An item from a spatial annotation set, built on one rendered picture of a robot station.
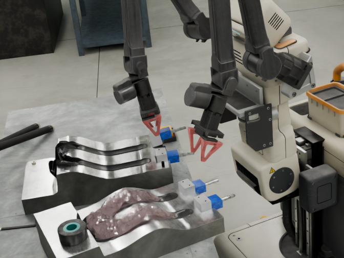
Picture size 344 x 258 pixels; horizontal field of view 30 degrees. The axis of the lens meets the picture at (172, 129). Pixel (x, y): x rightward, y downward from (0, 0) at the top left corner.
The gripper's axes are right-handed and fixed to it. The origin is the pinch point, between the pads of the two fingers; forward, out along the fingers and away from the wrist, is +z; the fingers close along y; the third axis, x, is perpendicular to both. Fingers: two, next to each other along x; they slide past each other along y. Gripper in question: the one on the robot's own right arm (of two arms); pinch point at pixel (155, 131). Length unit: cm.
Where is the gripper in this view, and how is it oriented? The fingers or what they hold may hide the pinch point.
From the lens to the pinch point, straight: 225.8
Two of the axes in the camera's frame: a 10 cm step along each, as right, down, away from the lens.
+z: 2.7, 9.0, 3.3
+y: 1.1, 3.1, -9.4
